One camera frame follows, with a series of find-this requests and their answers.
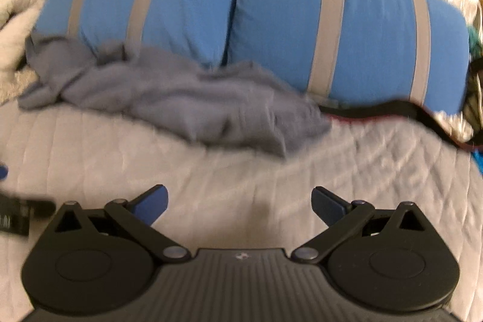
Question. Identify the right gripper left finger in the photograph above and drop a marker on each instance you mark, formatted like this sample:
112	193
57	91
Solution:
134	218

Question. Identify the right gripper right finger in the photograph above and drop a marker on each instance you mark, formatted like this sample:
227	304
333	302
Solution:
344	220

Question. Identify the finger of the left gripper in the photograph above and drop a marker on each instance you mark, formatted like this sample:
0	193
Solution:
3	171

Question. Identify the grey-blue sweatpants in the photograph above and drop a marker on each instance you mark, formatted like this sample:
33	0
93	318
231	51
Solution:
237	105

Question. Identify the grey quilted bedspread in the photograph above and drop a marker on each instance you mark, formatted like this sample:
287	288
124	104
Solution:
243	198

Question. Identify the white fluffy comforter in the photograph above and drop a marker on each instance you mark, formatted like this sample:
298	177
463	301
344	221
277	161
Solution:
18	17

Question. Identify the right blue striped pillow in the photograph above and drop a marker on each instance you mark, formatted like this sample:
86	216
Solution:
358	52

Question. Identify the teal cloth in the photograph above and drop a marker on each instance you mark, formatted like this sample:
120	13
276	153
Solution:
474	43

